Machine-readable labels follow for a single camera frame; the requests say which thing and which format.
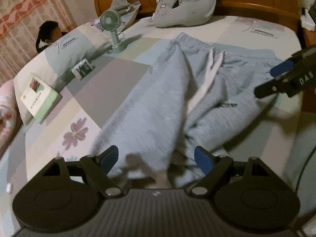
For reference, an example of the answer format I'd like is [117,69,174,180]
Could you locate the green and white book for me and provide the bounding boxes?
[20,73,61,124]

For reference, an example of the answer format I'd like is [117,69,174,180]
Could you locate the white item on nightstand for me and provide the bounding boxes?
[300,5,315,32]

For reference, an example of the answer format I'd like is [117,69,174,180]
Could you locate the pink floral folded quilt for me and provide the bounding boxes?
[0,79,22,157]

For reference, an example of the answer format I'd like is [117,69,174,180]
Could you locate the small green white box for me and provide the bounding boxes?
[71,58,95,80]

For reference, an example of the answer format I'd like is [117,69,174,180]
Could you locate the patchwork pastel bed sheet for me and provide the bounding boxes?
[1,16,315,236]

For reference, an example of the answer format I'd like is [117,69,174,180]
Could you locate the green handheld desk fan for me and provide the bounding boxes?
[100,10,126,54]

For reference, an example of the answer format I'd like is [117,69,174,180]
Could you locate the grey cartoon face cushion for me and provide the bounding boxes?
[152,0,216,28]

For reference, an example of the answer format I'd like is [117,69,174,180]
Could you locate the patchwork pillow with logo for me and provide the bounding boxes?
[13,22,117,125]

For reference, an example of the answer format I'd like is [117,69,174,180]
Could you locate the pink patterned curtain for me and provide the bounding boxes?
[1,0,77,84]

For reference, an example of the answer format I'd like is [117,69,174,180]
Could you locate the grey folded plush cloth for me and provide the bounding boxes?
[110,0,131,15]

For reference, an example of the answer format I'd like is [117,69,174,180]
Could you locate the grey sweatpants with white drawstring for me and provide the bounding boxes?
[90,33,280,188]

